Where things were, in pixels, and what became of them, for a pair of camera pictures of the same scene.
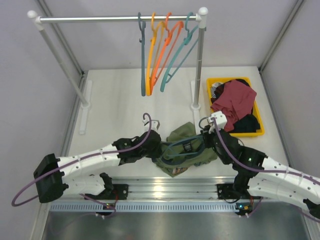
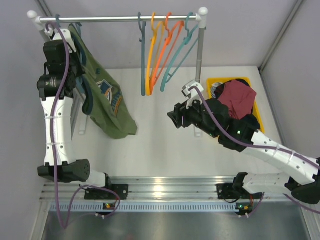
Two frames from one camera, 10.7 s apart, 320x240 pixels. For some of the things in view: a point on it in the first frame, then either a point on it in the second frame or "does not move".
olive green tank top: (184, 148) → (102, 101)
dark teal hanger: (183, 163) → (83, 83)
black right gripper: (207, 136) → (180, 111)
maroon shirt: (237, 101) does not move
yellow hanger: (152, 50) does not move
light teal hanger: (187, 39) does not move
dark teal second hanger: (142, 25) does not move
